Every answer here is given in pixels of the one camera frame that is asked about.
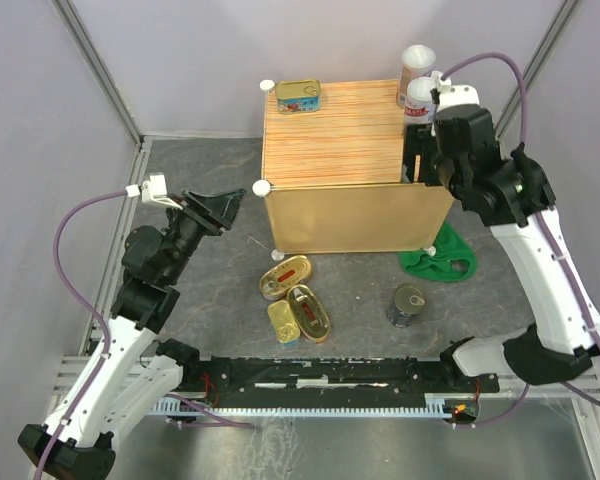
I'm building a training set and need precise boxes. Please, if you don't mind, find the wooden cube cabinet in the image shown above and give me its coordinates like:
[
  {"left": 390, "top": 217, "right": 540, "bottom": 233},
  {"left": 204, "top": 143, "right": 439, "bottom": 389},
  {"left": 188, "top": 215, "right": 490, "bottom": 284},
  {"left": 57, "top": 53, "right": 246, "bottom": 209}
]
[{"left": 253, "top": 79, "right": 453, "bottom": 254}]

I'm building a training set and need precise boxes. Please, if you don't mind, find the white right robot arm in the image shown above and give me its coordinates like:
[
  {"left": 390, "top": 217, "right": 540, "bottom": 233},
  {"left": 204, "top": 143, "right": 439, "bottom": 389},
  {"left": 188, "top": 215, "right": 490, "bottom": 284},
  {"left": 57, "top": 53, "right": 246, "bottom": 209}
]
[{"left": 403, "top": 105, "right": 600, "bottom": 391}]

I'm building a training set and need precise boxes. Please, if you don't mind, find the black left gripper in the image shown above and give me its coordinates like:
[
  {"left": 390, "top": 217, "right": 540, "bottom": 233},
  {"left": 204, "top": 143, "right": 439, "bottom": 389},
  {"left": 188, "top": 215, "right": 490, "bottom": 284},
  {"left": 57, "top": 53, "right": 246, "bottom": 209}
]
[{"left": 163, "top": 188, "right": 248, "bottom": 283}]

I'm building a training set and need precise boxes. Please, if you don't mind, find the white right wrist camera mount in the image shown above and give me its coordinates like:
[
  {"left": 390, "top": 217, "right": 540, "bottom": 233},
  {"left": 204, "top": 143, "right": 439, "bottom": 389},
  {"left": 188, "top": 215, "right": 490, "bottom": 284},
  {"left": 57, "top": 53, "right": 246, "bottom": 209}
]
[{"left": 431, "top": 84, "right": 480, "bottom": 118}]

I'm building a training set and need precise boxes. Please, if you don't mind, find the grey slotted cable duct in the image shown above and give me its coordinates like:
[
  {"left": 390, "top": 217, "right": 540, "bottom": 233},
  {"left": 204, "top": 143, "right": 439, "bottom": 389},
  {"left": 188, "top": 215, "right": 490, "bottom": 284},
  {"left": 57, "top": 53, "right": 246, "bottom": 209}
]
[{"left": 148, "top": 397, "right": 451, "bottom": 420}]

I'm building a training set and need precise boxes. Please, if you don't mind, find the dark blue round can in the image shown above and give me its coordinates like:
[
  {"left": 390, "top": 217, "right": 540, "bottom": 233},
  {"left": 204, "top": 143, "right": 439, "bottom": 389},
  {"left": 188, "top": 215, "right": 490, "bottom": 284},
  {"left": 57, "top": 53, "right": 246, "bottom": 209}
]
[{"left": 386, "top": 283, "right": 427, "bottom": 328}]

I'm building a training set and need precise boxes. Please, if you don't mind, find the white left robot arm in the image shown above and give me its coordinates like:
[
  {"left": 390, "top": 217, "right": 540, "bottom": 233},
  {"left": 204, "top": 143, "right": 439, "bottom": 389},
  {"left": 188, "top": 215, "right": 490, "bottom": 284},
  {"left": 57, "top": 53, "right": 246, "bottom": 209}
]
[{"left": 18, "top": 186, "right": 246, "bottom": 479}]

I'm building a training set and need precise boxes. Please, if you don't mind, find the gold oval fish tin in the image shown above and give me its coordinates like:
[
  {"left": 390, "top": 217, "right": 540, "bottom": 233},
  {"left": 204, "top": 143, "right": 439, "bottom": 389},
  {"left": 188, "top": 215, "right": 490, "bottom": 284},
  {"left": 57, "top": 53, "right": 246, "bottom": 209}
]
[{"left": 287, "top": 284, "right": 330, "bottom": 343}]

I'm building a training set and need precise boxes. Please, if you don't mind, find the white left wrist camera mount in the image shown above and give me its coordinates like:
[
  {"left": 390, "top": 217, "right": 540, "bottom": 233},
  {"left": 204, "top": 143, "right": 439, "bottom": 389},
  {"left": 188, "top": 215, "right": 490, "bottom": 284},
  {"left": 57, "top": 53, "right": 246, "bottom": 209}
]
[{"left": 125, "top": 173, "right": 183, "bottom": 210}]

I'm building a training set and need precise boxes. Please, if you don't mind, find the gold rectangular meat tin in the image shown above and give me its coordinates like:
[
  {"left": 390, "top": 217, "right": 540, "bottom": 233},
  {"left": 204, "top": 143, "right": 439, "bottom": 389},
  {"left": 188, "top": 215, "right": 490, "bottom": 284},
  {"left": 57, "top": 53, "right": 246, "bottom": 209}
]
[{"left": 267, "top": 300, "right": 301, "bottom": 345}]

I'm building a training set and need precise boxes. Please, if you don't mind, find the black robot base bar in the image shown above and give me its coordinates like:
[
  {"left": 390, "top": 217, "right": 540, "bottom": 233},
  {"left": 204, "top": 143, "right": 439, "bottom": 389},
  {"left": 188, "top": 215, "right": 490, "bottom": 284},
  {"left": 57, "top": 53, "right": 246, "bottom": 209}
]
[{"left": 176, "top": 357, "right": 499, "bottom": 408}]

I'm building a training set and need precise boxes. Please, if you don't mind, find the oval red fish tin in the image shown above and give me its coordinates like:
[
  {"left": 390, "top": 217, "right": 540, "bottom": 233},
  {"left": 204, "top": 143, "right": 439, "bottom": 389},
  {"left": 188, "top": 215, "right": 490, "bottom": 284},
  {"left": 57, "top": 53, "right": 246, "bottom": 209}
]
[{"left": 259, "top": 255, "right": 313, "bottom": 301}]

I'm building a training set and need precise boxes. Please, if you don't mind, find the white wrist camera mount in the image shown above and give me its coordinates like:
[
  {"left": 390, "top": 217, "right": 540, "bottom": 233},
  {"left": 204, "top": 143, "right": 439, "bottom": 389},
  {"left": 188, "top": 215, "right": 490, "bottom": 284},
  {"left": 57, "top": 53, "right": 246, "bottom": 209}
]
[
  {"left": 431, "top": 84, "right": 480, "bottom": 118},
  {"left": 125, "top": 173, "right": 183, "bottom": 210}
]

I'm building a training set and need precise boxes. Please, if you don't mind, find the green cloth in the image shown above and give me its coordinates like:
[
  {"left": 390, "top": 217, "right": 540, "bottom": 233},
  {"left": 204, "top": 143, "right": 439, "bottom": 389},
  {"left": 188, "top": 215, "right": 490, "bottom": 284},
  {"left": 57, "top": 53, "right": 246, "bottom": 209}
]
[{"left": 398, "top": 222, "right": 478, "bottom": 283}]

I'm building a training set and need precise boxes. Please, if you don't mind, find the blue rectangular luncheon meat tin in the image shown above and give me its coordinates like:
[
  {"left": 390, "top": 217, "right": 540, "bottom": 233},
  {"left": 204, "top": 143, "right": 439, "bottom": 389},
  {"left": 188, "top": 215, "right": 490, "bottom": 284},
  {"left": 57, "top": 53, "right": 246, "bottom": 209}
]
[{"left": 274, "top": 79, "right": 321, "bottom": 114}]

